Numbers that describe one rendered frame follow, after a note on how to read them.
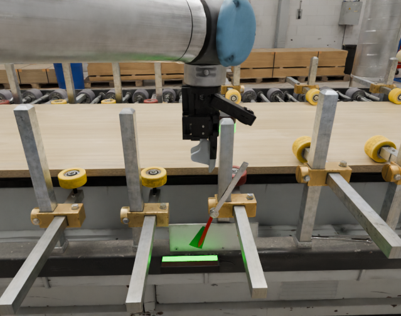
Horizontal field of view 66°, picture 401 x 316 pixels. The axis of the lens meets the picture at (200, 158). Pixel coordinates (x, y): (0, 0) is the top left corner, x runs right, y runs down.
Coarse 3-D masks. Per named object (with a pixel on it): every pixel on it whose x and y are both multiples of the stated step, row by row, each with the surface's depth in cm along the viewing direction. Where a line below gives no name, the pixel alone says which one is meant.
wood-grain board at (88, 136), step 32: (0, 128) 134; (64, 128) 134; (96, 128) 134; (160, 128) 134; (256, 128) 134; (288, 128) 134; (352, 128) 134; (384, 128) 134; (0, 160) 104; (64, 160) 104; (96, 160) 104; (160, 160) 104; (256, 160) 104; (288, 160) 104; (352, 160) 104
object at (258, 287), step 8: (232, 192) 93; (240, 208) 85; (240, 216) 82; (240, 224) 78; (248, 224) 78; (240, 232) 76; (248, 232) 76; (240, 240) 74; (248, 240) 73; (240, 248) 74; (248, 248) 70; (256, 248) 70; (248, 256) 68; (256, 256) 68; (248, 264) 66; (256, 264) 66; (248, 272) 65; (256, 272) 64; (248, 280) 65; (256, 280) 62; (264, 280) 62; (256, 288) 60; (264, 288) 60; (256, 296) 61; (264, 296) 61
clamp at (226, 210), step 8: (208, 200) 87; (216, 200) 87; (232, 200) 87; (240, 200) 87; (248, 200) 87; (208, 208) 87; (224, 208) 86; (232, 208) 86; (248, 208) 87; (224, 216) 87; (232, 216) 88; (248, 216) 88
